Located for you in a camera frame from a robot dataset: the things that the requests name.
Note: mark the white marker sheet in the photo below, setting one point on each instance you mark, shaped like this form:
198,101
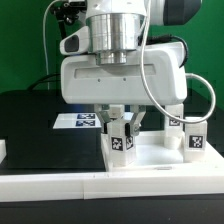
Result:
76,120

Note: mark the white square tabletop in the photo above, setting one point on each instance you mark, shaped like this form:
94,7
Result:
151,153

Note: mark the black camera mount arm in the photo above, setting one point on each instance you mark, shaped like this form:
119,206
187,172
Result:
67,13

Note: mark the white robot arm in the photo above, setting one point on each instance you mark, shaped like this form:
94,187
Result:
116,28

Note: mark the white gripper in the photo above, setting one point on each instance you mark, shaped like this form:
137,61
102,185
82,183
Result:
151,74

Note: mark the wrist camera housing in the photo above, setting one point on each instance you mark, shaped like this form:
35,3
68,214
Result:
76,43

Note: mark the white U-shaped obstacle fence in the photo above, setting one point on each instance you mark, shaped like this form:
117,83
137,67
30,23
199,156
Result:
183,179

